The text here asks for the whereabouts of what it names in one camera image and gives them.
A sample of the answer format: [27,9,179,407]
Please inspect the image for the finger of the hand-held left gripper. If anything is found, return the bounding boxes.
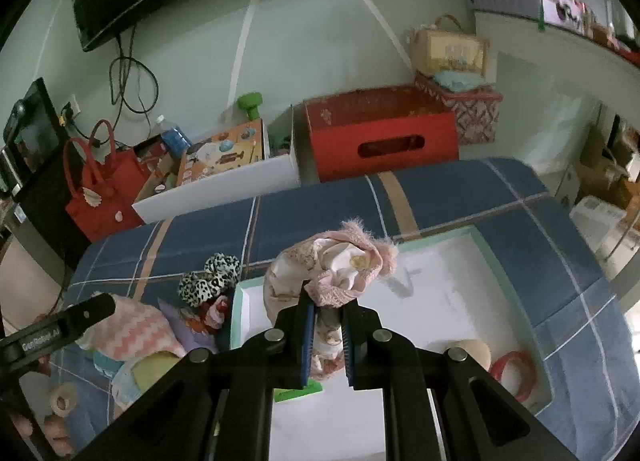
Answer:
[0,293,116,368]

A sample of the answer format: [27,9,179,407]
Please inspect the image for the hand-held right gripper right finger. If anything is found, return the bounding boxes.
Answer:
[342,303,576,461]

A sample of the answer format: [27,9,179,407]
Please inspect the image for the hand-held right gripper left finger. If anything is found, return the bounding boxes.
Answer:
[75,288,319,461]

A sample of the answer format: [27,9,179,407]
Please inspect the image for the green tissue pack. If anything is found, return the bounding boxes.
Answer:
[274,380,325,404]

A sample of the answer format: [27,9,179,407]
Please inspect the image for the pink chevron fluffy cloth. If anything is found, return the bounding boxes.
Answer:
[80,298,187,363]

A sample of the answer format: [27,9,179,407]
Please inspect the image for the pink patterned cloth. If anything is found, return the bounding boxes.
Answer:
[262,220,401,383]

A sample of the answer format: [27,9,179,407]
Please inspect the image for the yellow sponge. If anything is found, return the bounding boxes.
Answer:
[131,352,182,392]

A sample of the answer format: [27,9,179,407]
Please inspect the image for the mint shallow box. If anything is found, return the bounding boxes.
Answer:
[227,226,557,461]

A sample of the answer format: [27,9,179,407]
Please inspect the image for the beige makeup sponge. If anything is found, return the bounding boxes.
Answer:
[442,338,493,373]

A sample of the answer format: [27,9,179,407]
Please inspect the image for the purple cloth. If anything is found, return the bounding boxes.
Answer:
[158,297,223,349]

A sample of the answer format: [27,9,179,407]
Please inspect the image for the red tape roll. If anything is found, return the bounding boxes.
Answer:
[489,350,539,404]

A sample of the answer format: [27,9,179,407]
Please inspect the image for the person's left hand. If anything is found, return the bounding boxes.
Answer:
[20,411,76,460]

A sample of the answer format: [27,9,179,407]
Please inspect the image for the beige tape roll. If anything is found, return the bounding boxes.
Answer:
[49,383,81,417]

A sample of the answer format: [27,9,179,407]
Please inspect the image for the red white scrunchie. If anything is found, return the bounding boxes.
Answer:
[197,297,234,333]

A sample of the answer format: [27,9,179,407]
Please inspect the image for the black cabinet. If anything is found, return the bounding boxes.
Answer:
[0,141,93,292]

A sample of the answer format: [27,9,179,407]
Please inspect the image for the leopard print scrunchie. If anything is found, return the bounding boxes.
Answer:
[178,253,242,303]

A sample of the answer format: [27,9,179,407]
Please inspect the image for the red handbag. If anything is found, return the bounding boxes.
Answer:
[62,119,173,243]

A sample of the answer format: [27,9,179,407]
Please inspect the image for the white storage box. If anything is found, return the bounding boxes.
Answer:
[131,103,302,224]

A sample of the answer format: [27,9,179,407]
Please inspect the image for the blue plaid tablecloth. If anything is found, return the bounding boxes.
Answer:
[50,156,632,461]

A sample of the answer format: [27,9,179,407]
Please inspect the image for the black appliance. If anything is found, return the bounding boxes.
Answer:
[0,77,63,194]

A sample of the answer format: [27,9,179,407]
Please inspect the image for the orange puzzle toy board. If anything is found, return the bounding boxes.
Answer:
[176,119,266,186]

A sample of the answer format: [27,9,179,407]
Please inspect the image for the red cardboard box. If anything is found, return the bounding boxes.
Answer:
[303,86,461,183]

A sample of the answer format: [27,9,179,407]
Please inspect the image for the plastic water bottle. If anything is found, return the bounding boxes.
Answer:
[154,115,192,158]

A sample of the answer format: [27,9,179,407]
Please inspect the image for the green dumbbell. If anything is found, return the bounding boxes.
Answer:
[236,92,263,122]

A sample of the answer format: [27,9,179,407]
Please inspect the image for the red patterned basket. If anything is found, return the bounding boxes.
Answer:
[414,72,504,146]

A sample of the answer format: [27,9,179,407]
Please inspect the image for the white carton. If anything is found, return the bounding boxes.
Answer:
[569,195,640,264]

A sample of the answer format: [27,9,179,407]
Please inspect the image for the beige woven basket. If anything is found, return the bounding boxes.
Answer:
[410,14,491,78]

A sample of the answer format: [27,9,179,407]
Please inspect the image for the white shelf ledge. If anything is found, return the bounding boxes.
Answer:
[472,10,640,109]

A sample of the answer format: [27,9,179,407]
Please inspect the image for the wall outlet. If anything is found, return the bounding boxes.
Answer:
[59,94,82,128]

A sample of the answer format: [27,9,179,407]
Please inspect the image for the black wall cables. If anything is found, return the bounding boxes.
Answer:
[109,23,162,116]

